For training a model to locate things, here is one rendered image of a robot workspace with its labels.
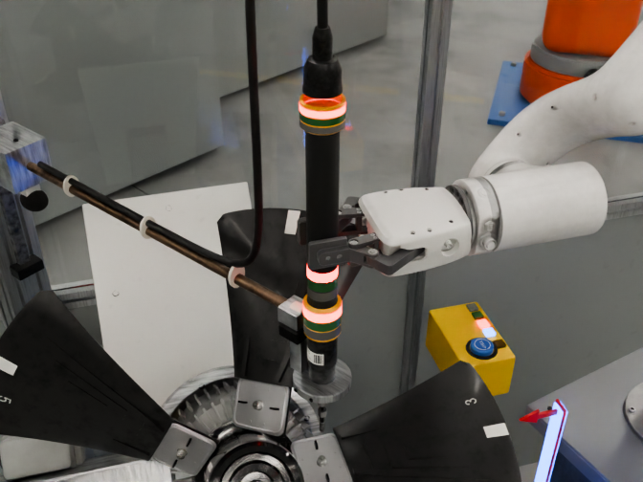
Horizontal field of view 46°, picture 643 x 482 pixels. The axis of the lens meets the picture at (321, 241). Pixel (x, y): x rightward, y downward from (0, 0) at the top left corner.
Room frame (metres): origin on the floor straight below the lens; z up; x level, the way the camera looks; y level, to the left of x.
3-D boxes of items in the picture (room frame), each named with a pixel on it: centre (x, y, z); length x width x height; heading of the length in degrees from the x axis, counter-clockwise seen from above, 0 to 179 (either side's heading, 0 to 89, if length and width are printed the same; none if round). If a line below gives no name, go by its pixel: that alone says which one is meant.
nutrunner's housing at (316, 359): (0.65, 0.00, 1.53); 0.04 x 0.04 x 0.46
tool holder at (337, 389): (0.66, 0.01, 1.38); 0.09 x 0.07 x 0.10; 51
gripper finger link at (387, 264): (0.64, -0.08, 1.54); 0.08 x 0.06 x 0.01; 165
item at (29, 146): (1.05, 0.48, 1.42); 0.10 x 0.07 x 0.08; 50
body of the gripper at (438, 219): (0.68, -0.10, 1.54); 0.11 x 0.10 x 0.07; 105
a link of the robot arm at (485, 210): (0.70, -0.16, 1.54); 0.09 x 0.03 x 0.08; 15
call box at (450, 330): (1.03, -0.27, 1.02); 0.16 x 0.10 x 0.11; 15
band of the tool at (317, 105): (0.65, 0.00, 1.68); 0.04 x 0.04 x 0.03
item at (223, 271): (0.85, 0.24, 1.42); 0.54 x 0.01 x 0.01; 51
